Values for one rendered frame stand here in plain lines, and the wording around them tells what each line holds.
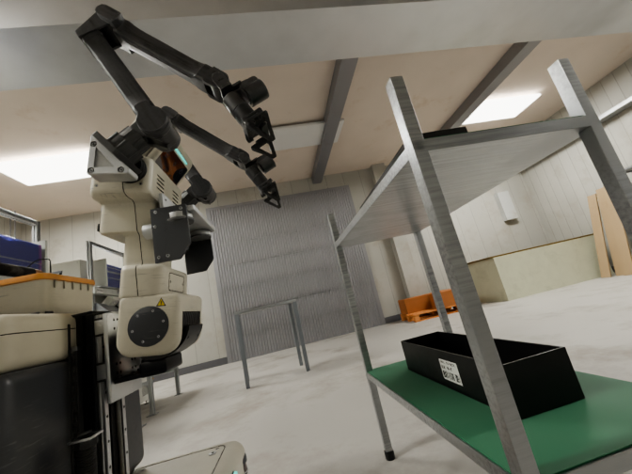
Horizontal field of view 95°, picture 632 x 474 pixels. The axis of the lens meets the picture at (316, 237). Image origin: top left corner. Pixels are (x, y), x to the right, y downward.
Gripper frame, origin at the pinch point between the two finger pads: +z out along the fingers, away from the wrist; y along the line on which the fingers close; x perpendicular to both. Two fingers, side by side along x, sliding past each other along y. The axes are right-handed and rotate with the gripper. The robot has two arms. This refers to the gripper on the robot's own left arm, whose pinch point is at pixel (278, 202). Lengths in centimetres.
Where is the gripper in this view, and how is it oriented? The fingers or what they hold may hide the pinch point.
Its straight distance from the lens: 125.3
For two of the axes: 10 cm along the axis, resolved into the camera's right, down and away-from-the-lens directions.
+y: -0.8, 2.4, 9.7
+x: -7.7, 6.0, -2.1
